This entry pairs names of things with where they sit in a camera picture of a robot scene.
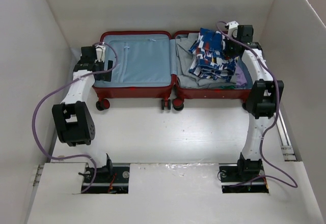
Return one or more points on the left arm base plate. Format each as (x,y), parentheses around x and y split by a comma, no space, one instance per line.
(116,182)

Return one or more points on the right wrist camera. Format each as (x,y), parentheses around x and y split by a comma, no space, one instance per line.
(232,28)

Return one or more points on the red suitcase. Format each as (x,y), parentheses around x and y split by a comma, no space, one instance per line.
(147,68)

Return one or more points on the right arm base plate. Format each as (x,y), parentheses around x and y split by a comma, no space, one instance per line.
(232,181)

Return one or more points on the blue white patterned garment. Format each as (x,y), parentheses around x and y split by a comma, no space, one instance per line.
(209,61)

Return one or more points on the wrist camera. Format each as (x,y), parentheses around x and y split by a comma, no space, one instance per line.
(232,28)
(100,51)

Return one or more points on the purple t-shirt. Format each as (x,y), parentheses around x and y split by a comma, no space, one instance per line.
(240,77)

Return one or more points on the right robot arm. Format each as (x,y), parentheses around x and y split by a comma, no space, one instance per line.
(263,100)

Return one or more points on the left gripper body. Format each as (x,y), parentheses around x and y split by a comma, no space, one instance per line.
(104,76)

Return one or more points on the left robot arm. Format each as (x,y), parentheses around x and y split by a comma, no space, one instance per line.
(73,121)

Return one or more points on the green t-shirt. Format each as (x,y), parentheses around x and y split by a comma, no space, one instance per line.
(228,87)

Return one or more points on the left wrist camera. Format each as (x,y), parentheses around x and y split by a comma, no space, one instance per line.
(100,51)

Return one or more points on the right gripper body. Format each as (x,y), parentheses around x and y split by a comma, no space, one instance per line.
(230,48)

